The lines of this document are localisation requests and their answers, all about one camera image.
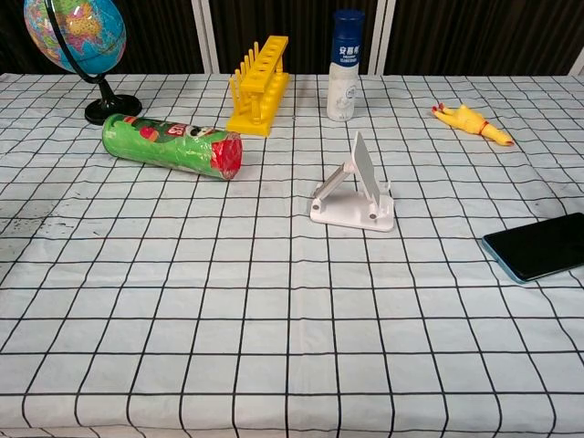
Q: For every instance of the yellow rubber chicken toy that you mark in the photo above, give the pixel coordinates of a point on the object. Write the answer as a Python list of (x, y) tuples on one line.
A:
[(470, 119)]

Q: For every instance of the white partition post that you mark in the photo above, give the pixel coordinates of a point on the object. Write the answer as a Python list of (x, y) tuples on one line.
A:
[(578, 68), (379, 36), (206, 36)]

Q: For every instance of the green chips can red lid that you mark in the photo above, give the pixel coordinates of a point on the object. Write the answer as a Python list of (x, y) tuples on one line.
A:
[(159, 146)]

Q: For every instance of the blue globe on black stand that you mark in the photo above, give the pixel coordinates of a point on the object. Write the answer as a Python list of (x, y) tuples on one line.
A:
[(91, 32)]

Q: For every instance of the white folding phone stand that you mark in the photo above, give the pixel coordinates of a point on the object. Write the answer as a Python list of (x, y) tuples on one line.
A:
[(367, 169)]

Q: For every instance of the white black checkered tablecloth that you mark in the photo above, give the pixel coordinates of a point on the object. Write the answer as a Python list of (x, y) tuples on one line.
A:
[(274, 319)]

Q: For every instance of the white bottle with blue cap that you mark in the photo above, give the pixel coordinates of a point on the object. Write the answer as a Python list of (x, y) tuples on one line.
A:
[(344, 86)]

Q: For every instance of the black smartphone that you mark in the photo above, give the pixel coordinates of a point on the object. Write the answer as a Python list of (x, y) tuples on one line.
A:
[(543, 248)]

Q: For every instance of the yellow test tube rack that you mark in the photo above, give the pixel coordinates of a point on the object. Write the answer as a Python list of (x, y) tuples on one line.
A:
[(255, 82)]

